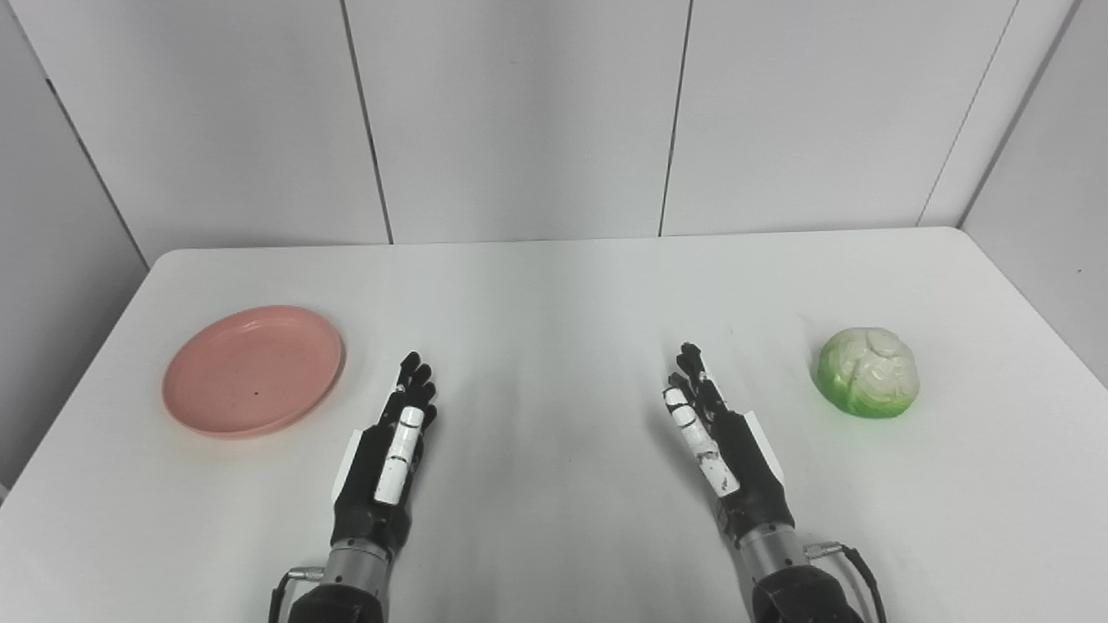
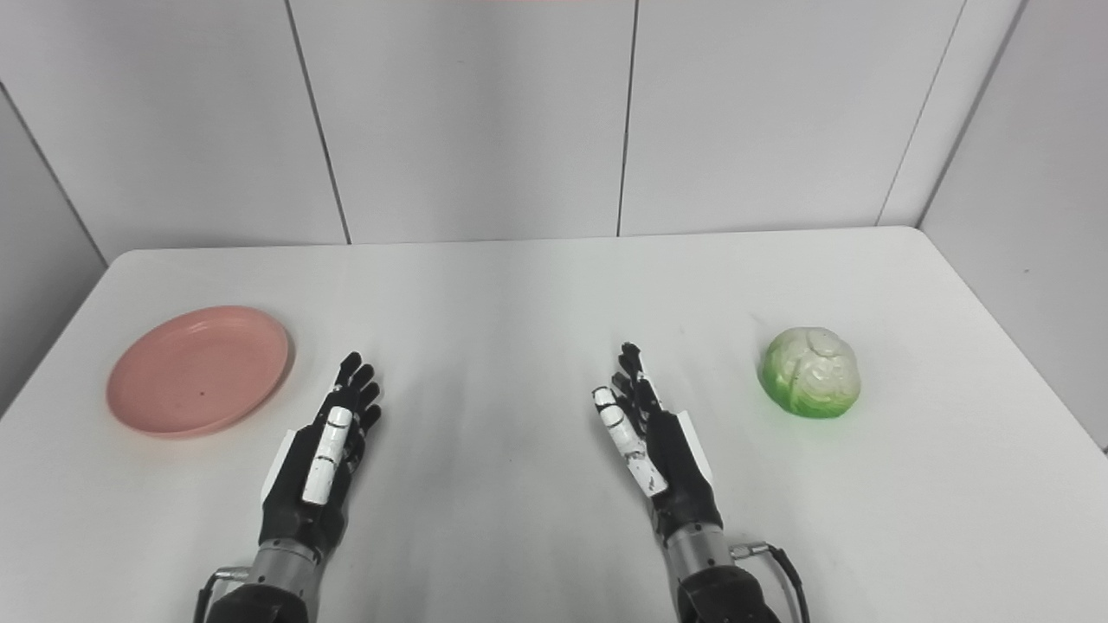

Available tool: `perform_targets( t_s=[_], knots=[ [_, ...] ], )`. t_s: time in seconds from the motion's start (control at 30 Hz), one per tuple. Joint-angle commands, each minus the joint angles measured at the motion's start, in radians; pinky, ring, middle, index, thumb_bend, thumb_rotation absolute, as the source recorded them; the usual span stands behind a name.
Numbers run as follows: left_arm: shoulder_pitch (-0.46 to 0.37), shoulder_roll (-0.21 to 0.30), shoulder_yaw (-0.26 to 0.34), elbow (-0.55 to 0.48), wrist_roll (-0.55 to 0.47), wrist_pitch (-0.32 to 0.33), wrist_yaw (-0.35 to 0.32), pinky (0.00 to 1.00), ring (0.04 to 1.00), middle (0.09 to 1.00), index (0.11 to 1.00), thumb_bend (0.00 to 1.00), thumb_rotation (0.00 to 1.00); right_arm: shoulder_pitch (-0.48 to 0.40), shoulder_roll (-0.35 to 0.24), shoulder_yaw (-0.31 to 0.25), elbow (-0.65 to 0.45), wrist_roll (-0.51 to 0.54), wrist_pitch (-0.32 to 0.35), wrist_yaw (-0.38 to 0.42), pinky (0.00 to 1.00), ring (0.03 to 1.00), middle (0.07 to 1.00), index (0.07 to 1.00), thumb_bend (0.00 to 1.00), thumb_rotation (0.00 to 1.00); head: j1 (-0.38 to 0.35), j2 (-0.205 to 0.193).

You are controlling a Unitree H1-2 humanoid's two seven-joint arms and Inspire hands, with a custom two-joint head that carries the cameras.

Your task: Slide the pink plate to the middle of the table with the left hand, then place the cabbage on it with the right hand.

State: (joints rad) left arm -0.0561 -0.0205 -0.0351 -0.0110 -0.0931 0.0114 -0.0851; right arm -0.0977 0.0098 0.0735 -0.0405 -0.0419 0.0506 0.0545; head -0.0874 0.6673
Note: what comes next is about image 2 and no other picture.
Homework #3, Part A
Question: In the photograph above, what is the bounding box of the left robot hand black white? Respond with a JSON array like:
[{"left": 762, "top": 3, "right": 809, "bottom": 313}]
[{"left": 260, "top": 351, "right": 383, "bottom": 556}]

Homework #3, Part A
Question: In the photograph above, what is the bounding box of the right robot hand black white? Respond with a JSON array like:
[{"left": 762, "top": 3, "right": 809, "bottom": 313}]
[{"left": 592, "top": 343, "right": 725, "bottom": 547}]

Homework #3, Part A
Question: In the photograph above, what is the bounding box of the pink round plate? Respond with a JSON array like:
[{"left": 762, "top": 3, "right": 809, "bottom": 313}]
[{"left": 106, "top": 305, "right": 294, "bottom": 440}]

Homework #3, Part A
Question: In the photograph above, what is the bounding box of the green white toy cabbage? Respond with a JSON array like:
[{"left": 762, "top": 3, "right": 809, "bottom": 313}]
[{"left": 758, "top": 326, "right": 862, "bottom": 421}]

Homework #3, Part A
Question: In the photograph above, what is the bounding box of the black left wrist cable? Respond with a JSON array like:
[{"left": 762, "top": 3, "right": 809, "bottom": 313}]
[{"left": 192, "top": 566, "right": 253, "bottom": 623}]

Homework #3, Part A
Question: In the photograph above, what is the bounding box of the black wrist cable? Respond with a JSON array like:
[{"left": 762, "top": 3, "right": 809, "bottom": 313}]
[
  {"left": 730, "top": 541, "right": 811, "bottom": 623},
  {"left": 192, "top": 566, "right": 253, "bottom": 623}
]

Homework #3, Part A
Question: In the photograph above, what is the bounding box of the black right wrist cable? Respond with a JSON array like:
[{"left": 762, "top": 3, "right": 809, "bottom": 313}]
[{"left": 730, "top": 541, "right": 811, "bottom": 623}]

